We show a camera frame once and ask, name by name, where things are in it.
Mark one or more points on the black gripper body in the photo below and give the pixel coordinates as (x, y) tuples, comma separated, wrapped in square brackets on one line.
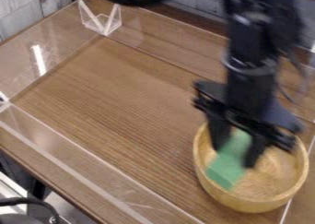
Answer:
[(246, 101)]

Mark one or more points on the brown wooden bowl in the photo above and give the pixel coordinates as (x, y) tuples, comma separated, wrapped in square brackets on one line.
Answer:
[(269, 185)]

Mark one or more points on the green rectangular block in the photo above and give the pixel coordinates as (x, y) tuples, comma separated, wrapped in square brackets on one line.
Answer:
[(226, 169)]

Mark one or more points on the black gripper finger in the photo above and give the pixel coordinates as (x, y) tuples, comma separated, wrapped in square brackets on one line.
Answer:
[(219, 129), (258, 145)]

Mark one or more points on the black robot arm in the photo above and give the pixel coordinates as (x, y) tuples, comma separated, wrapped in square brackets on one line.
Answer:
[(263, 29)]

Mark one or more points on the black metal table bracket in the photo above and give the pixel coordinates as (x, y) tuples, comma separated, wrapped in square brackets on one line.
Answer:
[(43, 212)]

